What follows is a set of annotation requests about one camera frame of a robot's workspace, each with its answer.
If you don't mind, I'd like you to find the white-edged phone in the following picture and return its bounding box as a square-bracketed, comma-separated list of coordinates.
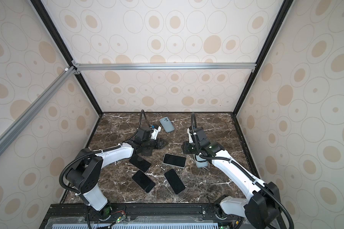
[163, 154, 186, 168]

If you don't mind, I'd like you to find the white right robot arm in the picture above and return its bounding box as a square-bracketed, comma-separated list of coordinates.
[182, 141, 282, 229]

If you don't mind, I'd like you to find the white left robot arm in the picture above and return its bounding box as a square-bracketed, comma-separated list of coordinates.
[59, 138, 168, 212]

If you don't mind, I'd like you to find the black phone case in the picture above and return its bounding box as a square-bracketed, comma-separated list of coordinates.
[129, 155, 151, 173]

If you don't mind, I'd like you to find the light blue case far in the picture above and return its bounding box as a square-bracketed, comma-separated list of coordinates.
[160, 117, 175, 133]

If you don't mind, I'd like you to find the light blue case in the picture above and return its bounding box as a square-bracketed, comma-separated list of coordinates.
[194, 155, 208, 168]
[160, 117, 175, 133]

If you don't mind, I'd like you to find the light blue case right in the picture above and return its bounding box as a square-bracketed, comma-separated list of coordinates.
[194, 155, 208, 168]

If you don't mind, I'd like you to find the purple-edged phone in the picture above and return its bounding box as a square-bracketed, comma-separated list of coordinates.
[132, 170, 155, 193]

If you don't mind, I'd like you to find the blue-edged phone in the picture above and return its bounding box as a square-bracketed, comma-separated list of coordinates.
[164, 169, 185, 194]

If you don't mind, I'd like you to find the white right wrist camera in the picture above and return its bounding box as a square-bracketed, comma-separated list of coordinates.
[187, 127, 211, 149]

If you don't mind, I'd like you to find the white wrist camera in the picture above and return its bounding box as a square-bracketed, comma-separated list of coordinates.
[136, 125, 161, 141]
[187, 127, 211, 149]

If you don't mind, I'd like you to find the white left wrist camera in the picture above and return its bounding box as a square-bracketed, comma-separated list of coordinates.
[136, 125, 161, 141]

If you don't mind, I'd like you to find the black corrugated right cable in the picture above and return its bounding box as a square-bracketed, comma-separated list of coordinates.
[190, 112, 294, 229]

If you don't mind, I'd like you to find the horizontal aluminium frame bar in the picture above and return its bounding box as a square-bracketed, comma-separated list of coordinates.
[75, 63, 256, 71]

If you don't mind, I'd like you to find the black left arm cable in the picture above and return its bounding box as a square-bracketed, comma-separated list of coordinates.
[58, 109, 155, 195]

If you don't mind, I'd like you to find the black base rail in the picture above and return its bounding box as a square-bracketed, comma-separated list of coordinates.
[40, 203, 253, 229]

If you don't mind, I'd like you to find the diagonal aluminium frame bar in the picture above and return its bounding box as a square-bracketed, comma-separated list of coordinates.
[0, 66, 75, 156]

